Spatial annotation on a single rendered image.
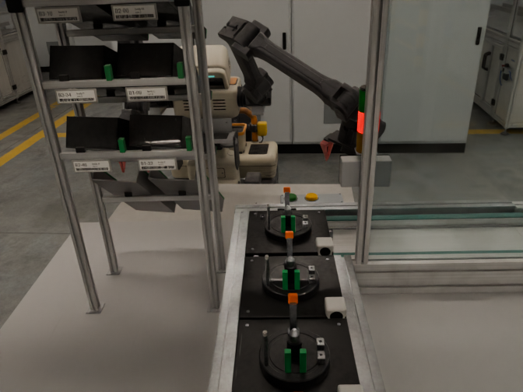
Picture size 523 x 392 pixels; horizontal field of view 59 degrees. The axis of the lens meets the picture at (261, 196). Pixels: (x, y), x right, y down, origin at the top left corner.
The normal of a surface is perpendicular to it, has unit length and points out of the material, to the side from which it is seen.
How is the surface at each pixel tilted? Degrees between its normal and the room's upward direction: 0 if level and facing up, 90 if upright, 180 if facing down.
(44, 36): 90
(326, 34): 90
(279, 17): 90
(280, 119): 90
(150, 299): 0
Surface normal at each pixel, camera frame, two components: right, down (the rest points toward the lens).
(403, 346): -0.04, -0.89
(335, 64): -0.08, 0.46
